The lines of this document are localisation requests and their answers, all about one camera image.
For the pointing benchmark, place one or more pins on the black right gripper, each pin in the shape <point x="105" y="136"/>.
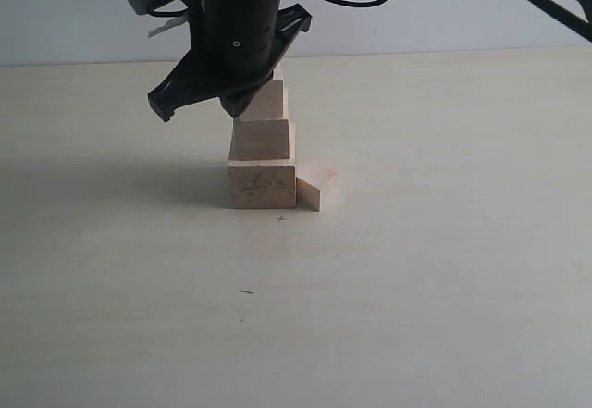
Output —
<point x="235" y="46"/>

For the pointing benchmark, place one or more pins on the medium wooden cube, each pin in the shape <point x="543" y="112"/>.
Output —
<point x="262" y="140"/>

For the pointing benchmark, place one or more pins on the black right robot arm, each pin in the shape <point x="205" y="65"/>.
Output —
<point x="573" y="14"/>

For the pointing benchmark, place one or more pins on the small wooden cube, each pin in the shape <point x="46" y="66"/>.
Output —
<point x="270" y="102"/>

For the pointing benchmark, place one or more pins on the smallest wooden cube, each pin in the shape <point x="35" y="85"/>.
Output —
<point x="315" y="183"/>

